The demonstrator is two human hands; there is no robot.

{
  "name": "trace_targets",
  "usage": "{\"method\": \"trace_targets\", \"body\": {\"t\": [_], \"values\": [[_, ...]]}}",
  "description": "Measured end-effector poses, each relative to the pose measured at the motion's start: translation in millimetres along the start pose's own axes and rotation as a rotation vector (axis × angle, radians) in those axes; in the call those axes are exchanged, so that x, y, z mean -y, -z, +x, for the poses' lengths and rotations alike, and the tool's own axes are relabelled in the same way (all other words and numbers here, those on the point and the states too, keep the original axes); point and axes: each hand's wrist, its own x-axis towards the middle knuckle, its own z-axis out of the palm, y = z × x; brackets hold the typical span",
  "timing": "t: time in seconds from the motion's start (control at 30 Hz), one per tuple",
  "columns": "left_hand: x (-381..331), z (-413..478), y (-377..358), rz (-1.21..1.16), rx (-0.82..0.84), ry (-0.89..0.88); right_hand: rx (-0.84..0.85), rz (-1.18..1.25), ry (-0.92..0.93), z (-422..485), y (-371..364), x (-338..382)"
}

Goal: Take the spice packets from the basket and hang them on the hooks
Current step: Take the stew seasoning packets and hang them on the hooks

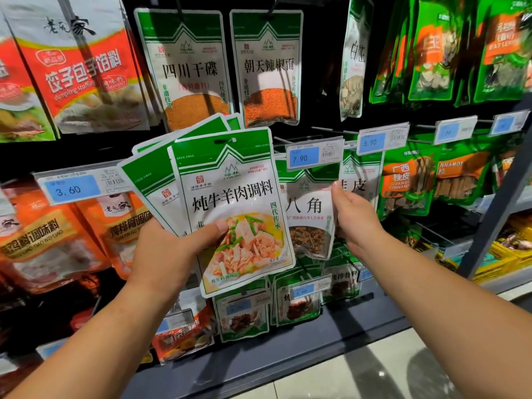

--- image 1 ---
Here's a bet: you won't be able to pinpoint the person's right hand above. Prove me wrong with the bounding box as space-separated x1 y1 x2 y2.
331 180 385 261

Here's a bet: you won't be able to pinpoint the person's left hand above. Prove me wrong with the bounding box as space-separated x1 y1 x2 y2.
129 216 229 304

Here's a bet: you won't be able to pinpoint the clear cinnamon packets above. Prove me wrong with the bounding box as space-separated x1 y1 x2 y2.
341 149 385 213

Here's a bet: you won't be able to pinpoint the orange seasoning packet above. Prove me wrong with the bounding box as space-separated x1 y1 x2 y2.
76 191 155 281

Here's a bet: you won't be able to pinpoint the green orange Guangxi cinnamon bags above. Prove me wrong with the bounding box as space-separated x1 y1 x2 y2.
378 145 437 221
432 137 532 206

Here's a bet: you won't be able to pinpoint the row of clear green-top packets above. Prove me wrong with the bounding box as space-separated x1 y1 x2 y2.
212 278 274 343

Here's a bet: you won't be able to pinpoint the row of green white packets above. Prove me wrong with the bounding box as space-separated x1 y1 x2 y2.
273 253 375 328

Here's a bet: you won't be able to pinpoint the clear white-slice packets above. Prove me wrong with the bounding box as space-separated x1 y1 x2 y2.
339 0 372 121

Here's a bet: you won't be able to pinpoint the clear chili powder packets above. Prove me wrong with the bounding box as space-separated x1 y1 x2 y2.
230 9 304 128

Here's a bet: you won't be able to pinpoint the green white-slice packets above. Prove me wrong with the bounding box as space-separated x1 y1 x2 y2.
370 0 464 105

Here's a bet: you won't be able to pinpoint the clear orange powder packets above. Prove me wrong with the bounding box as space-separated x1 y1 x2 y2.
135 8 234 132

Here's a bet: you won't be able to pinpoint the white red-label packets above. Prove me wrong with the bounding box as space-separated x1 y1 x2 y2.
0 0 163 134
0 16 58 145

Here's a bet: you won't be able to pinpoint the green leaf packets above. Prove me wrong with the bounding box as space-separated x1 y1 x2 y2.
456 0 532 107

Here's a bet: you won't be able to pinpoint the person's right forearm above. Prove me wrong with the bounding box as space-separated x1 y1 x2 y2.
353 241 532 399

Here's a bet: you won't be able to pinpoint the person's left forearm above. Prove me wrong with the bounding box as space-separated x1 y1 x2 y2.
8 282 176 399

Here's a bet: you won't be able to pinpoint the blue white price tag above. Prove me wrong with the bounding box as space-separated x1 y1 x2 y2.
224 299 254 318
356 122 411 156
33 160 134 206
489 109 530 136
35 336 71 360
291 280 317 298
434 115 479 146
285 137 345 171

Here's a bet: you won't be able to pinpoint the gray metal shelving unit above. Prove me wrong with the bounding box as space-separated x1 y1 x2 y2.
457 95 532 300

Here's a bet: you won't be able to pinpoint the yellow display trays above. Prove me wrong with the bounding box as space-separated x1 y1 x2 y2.
474 216 532 283

